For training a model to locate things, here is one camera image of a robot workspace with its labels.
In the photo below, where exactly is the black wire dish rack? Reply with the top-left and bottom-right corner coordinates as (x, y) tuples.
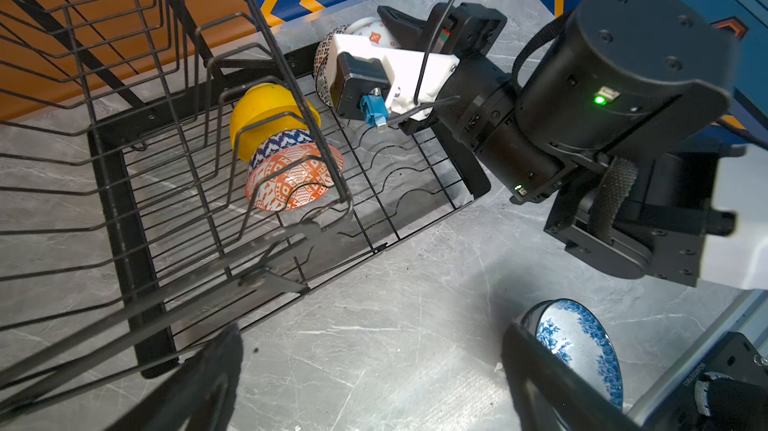
(1, 0), (490, 428)

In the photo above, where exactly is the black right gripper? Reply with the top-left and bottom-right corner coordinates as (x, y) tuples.
(377, 3), (507, 59)

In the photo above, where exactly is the black white patterned bowl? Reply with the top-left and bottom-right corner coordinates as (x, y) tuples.
(313, 25), (349, 108)

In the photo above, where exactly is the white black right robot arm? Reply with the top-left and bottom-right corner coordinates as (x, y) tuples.
(378, 0), (767, 290)

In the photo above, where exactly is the orange white patterned bowl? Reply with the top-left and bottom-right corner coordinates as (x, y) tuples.
(245, 129), (334, 212)

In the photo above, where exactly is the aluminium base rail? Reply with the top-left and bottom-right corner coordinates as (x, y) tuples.
(628, 291), (767, 430)

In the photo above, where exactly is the blue white floral bowl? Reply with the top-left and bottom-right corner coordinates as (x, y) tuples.
(521, 298), (624, 409)

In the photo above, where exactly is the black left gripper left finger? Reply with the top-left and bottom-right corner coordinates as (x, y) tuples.
(109, 324), (244, 430)

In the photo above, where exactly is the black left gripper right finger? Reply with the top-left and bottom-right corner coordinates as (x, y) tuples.
(502, 322), (639, 430)

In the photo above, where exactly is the green white patterned bowl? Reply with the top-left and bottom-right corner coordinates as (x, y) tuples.
(344, 17), (400, 49)

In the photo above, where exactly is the yellow bowl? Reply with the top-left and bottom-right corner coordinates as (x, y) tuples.
(229, 83), (314, 162)

